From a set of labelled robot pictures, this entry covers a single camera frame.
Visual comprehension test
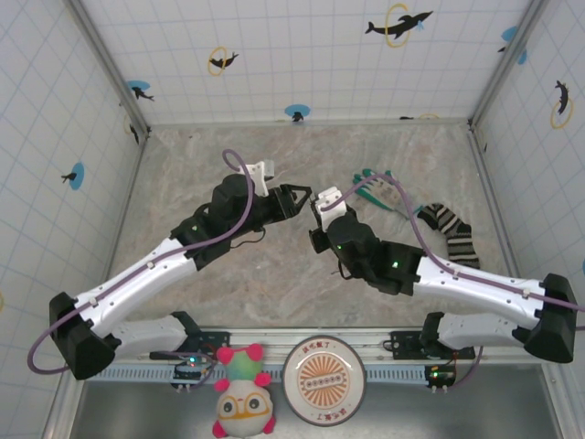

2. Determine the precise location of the grey slotted cable duct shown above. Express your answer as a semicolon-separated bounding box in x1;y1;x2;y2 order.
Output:
84;363;435;385

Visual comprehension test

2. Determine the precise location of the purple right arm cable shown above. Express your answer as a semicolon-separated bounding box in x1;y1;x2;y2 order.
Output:
319;172;585;391

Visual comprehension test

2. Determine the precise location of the round orange printed plate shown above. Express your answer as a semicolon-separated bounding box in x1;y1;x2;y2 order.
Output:
282;337;367;427

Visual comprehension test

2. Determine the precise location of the fish on blue disc sticker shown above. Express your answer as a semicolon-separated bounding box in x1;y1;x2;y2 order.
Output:
283;103;311;123
60;162;87;191

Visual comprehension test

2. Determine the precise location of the whale and dolphin ring sticker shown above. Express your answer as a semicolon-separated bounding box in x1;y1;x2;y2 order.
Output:
364;3;434;49

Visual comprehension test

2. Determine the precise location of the aluminium frame post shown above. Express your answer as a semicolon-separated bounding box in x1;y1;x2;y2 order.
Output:
468;0;548;134
66;0;152;143

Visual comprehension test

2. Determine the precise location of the aluminium frame bar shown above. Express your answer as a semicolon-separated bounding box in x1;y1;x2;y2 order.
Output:
107;130;152;283
146;117;472;128
466;127;522;280

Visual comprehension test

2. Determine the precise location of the shark on blue oval sticker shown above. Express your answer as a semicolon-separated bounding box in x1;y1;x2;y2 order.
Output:
126;80;155;102

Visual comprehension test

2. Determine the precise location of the blue patches fish sticker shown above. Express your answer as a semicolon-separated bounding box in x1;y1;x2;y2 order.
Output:
497;25;529;65

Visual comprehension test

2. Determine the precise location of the pink white plush toy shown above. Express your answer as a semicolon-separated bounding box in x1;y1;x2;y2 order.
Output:
211;342;278;438

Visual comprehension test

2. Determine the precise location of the black grey striped sock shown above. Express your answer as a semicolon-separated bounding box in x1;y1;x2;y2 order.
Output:
416;203;481;270

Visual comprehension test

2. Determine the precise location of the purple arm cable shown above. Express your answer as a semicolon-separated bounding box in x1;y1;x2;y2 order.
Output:
27;149;254;377
319;172;585;391

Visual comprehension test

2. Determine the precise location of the small circuit board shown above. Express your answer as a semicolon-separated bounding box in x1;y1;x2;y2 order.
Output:
171;354;216;392
423;363;458;394

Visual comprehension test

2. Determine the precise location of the green white work glove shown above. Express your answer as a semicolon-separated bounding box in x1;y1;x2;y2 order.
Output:
351;168;420;220

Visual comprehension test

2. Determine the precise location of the seahorse in yellow ring sticker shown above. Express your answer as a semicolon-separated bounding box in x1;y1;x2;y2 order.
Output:
550;80;575;130

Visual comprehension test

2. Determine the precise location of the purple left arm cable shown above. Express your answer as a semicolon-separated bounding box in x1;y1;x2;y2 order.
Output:
27;149;254;377

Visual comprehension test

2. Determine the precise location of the dolphin in yellow ring sticker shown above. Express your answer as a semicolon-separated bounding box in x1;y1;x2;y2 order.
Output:
207;45;240;77

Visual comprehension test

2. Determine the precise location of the grey metal panel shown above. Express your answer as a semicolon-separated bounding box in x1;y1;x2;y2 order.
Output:
68;380;563;439

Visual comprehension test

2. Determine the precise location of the fish in yellow ring sticker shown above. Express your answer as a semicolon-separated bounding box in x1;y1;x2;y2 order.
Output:
122;113;141;146

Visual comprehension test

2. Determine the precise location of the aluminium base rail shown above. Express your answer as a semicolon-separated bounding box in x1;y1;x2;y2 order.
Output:
109;327;566;367

